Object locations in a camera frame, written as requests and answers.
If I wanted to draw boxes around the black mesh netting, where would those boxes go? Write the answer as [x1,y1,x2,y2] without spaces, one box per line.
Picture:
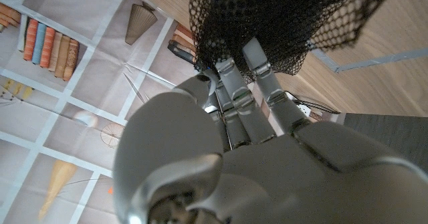
[189,0,401,84]

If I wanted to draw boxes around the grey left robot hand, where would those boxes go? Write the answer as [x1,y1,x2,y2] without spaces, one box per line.
[112,36,428,224]

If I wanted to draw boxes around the printed bookshelf backdrop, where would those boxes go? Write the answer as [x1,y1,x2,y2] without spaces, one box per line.
[0,0,215,224]

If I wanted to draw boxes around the black power strip cable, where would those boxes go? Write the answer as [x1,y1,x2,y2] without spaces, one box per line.
[290,93,340,114]

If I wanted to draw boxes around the white power strip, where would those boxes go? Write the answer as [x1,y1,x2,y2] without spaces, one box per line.
[284,90,347,124]

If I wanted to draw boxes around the grey tape outline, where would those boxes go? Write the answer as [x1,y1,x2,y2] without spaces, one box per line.
[310,47,428,74]

